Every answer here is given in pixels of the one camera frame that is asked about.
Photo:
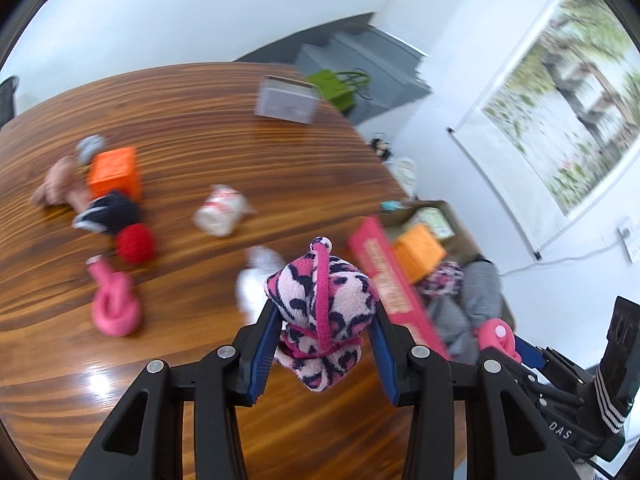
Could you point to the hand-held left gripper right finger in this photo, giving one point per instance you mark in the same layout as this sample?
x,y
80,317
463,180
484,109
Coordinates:
x,y
382,355

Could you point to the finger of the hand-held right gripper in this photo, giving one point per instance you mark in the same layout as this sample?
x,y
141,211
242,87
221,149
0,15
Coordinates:
x,y
527,352

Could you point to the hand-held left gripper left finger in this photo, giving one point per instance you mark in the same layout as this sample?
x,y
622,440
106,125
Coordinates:
x,y
262,355

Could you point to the pink foam knot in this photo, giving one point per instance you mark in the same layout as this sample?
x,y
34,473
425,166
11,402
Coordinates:
x,y
115,310
492,332

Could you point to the grey knitted toy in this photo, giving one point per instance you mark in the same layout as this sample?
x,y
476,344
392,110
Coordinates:
x,y
475,295

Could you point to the light orange toy cube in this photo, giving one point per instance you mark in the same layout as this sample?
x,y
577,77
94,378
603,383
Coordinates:
x,y
420,250

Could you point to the green and white carton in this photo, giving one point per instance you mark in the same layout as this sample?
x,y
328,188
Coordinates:
x,y
435,220

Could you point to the white red packet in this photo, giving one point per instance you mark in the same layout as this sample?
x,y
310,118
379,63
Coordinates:
x,y
220,212

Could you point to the black sock with white stripes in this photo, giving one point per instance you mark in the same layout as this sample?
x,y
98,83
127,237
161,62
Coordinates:
x,y
112,212

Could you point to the dark orange toy cube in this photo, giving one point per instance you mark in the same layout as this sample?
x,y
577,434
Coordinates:
x,y
112,172

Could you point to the beige plush toy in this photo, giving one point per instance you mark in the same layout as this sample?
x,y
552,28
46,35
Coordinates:
x,y
57,185

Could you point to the wooden desk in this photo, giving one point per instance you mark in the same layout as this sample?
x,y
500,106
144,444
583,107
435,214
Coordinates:
x,y
200,285

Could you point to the teal binder clip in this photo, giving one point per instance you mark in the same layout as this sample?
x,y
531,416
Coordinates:
x,y
392,206

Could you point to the red pompom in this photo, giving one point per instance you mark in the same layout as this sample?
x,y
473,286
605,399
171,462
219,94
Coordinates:
x,y
135,244

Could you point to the white round appliance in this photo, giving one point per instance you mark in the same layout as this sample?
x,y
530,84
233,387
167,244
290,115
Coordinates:
x,y
405,172

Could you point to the black power adapter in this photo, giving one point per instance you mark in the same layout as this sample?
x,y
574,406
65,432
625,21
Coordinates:
x,y
380,145

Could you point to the grey tin box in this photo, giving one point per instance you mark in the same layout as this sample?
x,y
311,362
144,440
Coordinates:
x,y
285,102

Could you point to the hanging scroll painting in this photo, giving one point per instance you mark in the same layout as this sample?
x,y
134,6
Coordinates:
x,y
575,100

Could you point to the grey pompom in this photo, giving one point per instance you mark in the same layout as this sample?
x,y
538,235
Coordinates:
x,y
90,147

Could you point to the green paper bag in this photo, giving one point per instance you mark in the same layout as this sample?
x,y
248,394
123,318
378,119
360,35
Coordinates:
x,y
330,85

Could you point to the grey staircase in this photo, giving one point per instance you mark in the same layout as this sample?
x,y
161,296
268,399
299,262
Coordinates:
x,y
370,55

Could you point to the white wall socket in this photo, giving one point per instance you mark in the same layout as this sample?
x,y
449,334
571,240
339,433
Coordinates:
x,y
631,240

